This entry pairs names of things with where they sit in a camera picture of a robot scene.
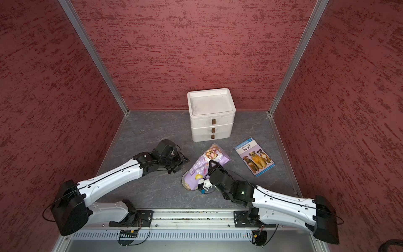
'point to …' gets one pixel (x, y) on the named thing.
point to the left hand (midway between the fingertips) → (187, 165)
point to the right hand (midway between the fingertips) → (214, 160)
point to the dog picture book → (254, 157)
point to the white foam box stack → (212, 113)
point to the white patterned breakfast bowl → (184, 184)
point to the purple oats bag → (198, 170)
